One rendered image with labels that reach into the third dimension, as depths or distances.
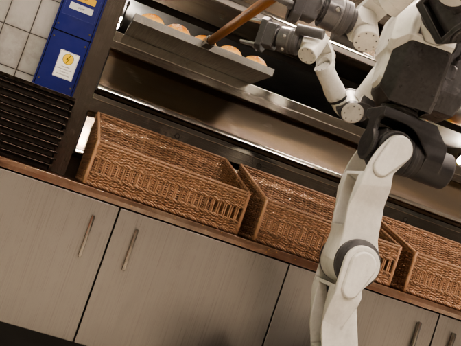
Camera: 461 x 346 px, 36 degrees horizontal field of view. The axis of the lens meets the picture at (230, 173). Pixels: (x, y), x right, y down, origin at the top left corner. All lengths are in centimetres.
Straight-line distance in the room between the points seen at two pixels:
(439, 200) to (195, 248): 133
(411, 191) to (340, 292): 123
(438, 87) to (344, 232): 49
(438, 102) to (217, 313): 97
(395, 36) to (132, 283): 111
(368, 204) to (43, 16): 147
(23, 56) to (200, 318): 121
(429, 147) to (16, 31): 160
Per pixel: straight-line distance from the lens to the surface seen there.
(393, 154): 209
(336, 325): 211
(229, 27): 224
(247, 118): 294
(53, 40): 283
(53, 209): 228
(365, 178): 206
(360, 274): 205
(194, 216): 239
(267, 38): 247
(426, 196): 324
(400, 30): 212
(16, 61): 285
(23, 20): 287
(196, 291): 236
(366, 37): 181
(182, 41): 263
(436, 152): 218
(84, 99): 283
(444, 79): 213
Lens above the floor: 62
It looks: 4 degrees up
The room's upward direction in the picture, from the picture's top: 19 degrees clockwise
